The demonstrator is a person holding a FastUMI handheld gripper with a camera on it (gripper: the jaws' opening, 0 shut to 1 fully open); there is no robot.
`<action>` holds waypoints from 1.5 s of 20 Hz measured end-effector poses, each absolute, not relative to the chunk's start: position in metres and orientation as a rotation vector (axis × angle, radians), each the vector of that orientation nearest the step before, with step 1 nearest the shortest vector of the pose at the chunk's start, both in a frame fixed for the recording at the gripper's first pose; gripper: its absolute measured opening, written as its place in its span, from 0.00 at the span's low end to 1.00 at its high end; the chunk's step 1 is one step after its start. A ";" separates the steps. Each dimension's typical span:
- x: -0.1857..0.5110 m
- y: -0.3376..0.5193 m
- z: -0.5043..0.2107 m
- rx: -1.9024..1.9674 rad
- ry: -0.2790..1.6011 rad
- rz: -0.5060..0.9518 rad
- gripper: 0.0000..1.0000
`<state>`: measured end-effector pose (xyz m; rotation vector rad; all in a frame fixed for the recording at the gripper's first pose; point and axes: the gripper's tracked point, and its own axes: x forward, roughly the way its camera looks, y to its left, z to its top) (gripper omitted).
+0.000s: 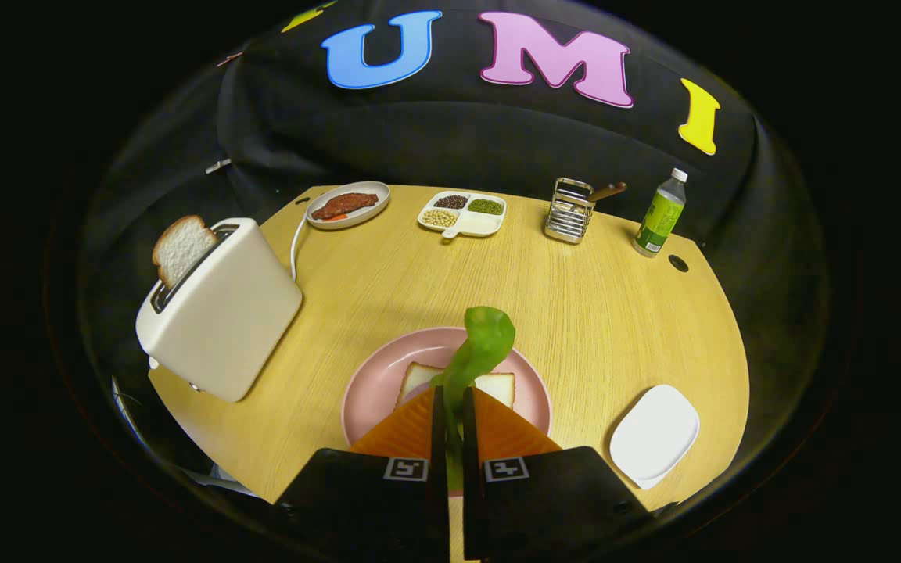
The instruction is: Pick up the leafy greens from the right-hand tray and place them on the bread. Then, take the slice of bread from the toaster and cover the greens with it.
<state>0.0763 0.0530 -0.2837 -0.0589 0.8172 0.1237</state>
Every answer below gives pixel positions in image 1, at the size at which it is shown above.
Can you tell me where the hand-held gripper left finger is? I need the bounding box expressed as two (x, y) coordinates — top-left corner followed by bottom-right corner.
(275, 385), (451, 563)

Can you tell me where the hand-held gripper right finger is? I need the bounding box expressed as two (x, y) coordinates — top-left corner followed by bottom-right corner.
(462, 386), (651, 562)

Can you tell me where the green lettuce leaf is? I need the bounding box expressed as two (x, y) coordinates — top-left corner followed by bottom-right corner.
(429, 307), (516, 493)

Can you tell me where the thick bread slice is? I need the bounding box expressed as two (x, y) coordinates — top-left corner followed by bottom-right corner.
(152, 215), (219, 289)

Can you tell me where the bread slice with pink topping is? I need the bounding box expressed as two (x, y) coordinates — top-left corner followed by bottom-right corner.
(396, 361), (516, 411)

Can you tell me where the pink round plate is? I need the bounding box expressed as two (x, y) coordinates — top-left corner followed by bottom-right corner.
(341, 327), (553, 448)

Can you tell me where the small white plate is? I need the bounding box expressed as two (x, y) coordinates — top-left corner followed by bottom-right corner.
(609, 384), (700, 490)

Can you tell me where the white divided dish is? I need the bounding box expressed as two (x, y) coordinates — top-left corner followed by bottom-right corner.
(418, 190), (508, 239)

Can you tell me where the grey oval plate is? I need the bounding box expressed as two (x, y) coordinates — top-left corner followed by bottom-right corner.
(305, 181), (391, 230)

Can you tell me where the white toaster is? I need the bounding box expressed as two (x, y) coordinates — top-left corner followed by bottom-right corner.
(135, 217), (304, 403)

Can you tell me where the red-brown meat slice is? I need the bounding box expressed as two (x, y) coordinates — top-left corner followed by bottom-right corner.
(311, 192), (379, 221)

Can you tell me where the green label plastic bottle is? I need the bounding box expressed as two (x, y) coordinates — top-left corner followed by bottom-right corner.
(632, 168), (689, 258)

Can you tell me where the black backdrop cloth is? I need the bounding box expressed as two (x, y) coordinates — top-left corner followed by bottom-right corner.
(79, 0), (831, 501)

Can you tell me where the white toaster cable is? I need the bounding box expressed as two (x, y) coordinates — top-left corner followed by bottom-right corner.
(289, 215), (309, 282)

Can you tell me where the metal wire utensil holder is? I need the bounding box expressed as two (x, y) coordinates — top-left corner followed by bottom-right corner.
(544, 178), (596, 245)

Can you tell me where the wooden handle utensil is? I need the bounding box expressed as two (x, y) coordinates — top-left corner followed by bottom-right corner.
(572, 182), (628, 210)

